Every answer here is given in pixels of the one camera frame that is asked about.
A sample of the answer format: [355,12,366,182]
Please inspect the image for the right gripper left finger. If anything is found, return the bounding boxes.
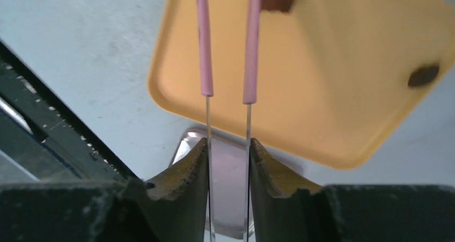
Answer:
[1,138,208,241]

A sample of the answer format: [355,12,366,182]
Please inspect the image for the pink handled metal tongs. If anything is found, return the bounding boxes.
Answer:
[196,0,261,241]

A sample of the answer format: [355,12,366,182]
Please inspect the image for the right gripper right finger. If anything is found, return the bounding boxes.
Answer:
[249,139,454,241]

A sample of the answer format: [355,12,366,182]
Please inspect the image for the silver metal box lid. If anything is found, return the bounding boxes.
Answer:
[170,128,305,241]

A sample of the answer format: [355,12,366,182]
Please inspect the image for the brown chocolate piece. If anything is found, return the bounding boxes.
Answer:
[407,64,440,88]
[261,0,295,13]

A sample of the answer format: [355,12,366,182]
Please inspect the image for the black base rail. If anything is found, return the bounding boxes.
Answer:
[1,43,136,181]

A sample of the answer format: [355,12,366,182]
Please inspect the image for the yellow plastic tray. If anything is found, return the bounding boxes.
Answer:
[147,0,454,169]

